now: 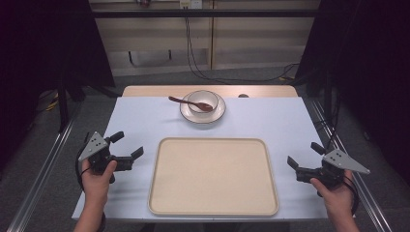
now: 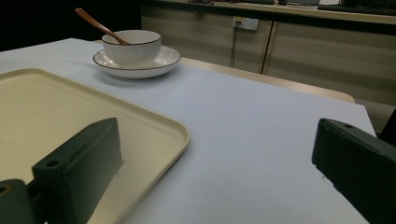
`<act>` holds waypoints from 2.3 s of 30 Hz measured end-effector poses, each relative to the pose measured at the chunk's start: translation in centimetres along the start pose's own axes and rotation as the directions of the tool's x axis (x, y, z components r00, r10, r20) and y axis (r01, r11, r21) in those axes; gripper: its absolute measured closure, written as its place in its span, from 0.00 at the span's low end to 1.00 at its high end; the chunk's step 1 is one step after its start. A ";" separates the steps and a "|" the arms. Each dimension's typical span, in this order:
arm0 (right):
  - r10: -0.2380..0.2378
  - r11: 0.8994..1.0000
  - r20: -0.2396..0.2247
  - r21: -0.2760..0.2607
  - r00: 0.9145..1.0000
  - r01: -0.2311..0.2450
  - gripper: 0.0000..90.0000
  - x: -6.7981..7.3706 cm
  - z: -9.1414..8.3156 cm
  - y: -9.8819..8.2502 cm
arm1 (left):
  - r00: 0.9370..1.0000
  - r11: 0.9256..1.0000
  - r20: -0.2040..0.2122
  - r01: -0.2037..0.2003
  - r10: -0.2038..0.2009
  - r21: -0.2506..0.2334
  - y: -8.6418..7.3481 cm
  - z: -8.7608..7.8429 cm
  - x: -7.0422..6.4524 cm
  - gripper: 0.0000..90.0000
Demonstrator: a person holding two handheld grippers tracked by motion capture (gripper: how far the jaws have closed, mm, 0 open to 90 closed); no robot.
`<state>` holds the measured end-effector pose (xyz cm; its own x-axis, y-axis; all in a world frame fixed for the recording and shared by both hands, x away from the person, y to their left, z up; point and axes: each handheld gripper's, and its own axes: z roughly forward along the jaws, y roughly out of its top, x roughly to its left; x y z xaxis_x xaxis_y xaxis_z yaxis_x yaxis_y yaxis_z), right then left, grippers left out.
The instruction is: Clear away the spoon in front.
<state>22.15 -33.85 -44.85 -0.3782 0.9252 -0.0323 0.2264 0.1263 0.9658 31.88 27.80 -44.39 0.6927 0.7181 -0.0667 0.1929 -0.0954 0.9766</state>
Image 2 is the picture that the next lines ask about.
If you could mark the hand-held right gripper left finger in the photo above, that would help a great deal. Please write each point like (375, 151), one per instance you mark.
(77, 174)

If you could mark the white table cover sheet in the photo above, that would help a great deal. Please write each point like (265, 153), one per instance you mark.
(249, 130)

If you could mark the cream plastic tray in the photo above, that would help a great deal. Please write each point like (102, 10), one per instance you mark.
(46, 105)

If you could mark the white ribbed bowl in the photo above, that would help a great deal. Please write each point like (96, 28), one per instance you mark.
(137, 49)

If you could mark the beige wall cabinet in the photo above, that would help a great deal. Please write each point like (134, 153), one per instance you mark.
(327, 53)

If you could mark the white ribbed plate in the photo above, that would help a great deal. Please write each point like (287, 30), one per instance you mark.
(168, 59)

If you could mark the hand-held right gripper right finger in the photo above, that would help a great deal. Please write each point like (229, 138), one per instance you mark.
(358, 168)

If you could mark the brown wooden spoon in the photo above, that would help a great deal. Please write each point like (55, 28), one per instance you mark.
(96, 25)

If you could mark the white wall socket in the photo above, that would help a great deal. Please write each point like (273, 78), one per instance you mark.
(245, 23)

